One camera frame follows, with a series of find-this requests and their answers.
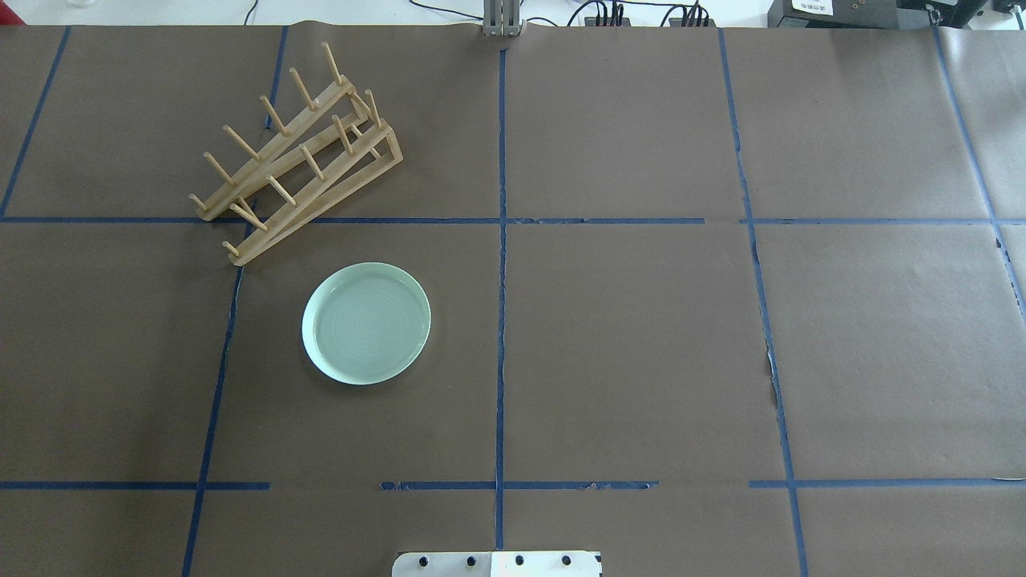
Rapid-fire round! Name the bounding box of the pale green round plate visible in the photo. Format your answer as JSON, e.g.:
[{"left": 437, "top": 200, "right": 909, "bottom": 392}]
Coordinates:
[{"left": 301, "top": 262, "right": 432, "bottom": 386}]

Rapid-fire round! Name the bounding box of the wooden plate rack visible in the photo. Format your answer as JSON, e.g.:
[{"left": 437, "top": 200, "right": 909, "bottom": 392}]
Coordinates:
[{"left": 189, "top": 42, "right": 404, "bottom": 268}]

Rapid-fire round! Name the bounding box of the black power strip left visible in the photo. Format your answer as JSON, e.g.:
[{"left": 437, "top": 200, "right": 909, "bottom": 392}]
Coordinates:
[{"left": 574, "top": 1, "right": 632, "bottom": 28}]

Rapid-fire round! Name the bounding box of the black power strip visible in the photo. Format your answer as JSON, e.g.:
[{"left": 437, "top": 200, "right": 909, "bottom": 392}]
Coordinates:
[
  {"left": 574, "top": 1, "right": 632, "bottom": 28},
  {"left": 660, "top": 2, "right": 716, "bottom": 28}
]

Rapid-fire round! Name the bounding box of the black power strip right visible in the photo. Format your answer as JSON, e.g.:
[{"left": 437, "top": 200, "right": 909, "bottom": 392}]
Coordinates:
[{"left": 660, "top": 2, "right": 716, "bottom": 28}]

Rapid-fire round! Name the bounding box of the black box with label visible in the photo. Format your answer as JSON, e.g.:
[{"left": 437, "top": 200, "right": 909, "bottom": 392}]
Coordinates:
[{"left": 766, "top": 1, "right": 943, "bottom": 30}]

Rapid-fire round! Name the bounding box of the grey aluminium frame post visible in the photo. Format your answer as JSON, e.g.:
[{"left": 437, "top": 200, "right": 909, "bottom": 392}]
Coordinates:
[{"left": 481, "top": 0, "right": 524, "bottom": 38}]

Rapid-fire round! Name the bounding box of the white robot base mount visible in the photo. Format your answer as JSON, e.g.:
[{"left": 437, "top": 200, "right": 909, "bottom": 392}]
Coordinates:
[{"left": 391, "top": 549, "right": 604, "bottom": 576}]

